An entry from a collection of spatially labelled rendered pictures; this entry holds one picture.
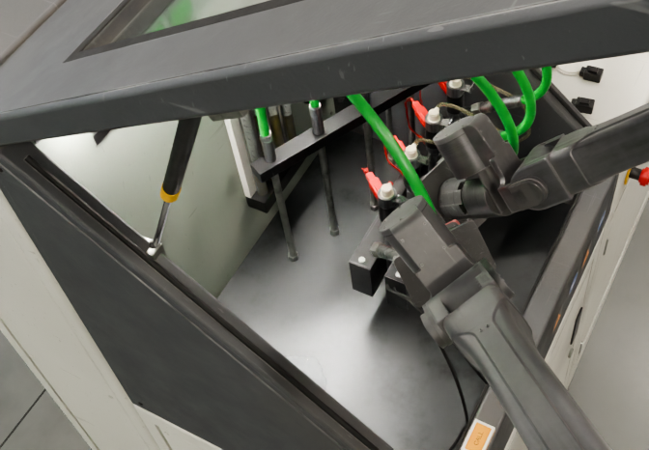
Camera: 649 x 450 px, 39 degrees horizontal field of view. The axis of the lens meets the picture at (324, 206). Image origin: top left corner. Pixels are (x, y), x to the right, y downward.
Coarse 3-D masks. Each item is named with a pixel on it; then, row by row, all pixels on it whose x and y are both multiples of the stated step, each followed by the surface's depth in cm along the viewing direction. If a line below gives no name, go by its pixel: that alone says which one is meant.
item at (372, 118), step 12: (348, 96) 102; (360, 96) 102; (264, 108) 130; (360, 108) 102; (372, 108) 102; (264, 120) 132; (372, 120) 102; (264, 132) 134; (384, 132) 101; (384, 144) 102; (396, 144) 102; (396, 156) 102; (408, 168) 102; (408, 180) 102; (420, 180) 102; (420, 192) 102; (432, 204) 103
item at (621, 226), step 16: (624, 176) 165; (624, 192) 176; (640, 192) 219; (624, 208) 190; (640, 208) 239; (608, 224) 170; (624, 224) 206; (608, 240) 184; (624, 240) 225; (608, 256) 197; (608, 272) 214; (592, 288) 186; (608, 288) 232; (592, 304) 202; (592, 320) 219; (576, 368) 223
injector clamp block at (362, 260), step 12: (372, 228) 145; (372, 240) 143; (360, 252) 142; (360, 264) 141; (372, 264) 141; (384, 264) 146; (360, 276) 143; (372, 276) 142; (384, 276) 139; (396, 276) 139; (360, 288) 146; (372, 288) 144; (396, 288) 140; (396, 300) 143
